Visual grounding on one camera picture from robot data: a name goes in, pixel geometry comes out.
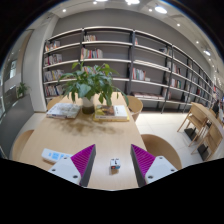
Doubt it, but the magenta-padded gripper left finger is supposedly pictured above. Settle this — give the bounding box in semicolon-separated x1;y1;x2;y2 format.
48;143;97;188

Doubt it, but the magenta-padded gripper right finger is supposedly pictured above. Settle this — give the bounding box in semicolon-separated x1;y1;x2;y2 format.
130;144;178;188

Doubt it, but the white charger block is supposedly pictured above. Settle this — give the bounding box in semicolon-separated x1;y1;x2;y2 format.
110;157;122;171

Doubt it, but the round-backed wooden chair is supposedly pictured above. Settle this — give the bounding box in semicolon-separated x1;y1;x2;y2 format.
126;95;144;123
46;95;66;111
140;133;183;171

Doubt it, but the open magazine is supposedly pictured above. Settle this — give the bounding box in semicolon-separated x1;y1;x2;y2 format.
45;102;82;120

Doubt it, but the group of slatted wooden chairs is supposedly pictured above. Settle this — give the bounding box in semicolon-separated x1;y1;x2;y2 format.
176;102;224;162

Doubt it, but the yellow-edged book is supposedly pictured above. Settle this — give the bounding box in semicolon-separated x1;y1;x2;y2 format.
93;104;130;123

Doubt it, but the wooden side table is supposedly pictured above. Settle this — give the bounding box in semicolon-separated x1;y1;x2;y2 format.
191;101;224;131

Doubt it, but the green potted plant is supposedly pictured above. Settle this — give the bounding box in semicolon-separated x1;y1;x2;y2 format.
59;61;129;115

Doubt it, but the person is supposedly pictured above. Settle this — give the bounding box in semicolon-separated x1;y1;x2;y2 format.
214;99;224;116

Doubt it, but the small background potted plant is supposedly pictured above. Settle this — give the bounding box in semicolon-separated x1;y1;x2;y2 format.
15;82;31;98

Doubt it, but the grey bookshelf unit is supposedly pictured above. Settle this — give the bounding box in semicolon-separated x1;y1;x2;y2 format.
42;25;221;113

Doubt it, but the group of ceiling lights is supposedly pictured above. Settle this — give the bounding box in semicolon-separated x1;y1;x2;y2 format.
61;0;213;58

